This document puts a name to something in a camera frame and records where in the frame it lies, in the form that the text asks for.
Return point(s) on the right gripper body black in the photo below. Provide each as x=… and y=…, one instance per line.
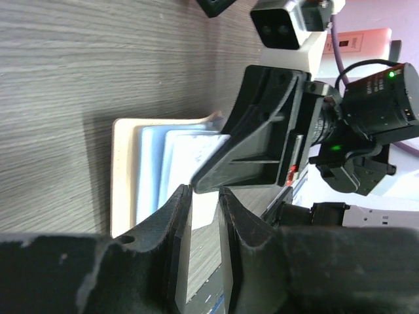
x=316, y=121

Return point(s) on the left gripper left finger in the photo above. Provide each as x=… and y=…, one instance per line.
x=144, y=270

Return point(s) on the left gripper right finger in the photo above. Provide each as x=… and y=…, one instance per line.
x=330, y=258

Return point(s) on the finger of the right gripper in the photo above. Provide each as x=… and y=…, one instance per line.
x=258, y=150

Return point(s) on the beige leather card holder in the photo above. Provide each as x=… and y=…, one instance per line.
x=124, y=166

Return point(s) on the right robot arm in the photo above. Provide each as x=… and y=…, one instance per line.
x=375, y=112

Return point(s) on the black three-compartment tray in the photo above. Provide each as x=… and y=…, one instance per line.
x=213, y=8

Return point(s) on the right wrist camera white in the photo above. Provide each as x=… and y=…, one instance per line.
x=294, y=32

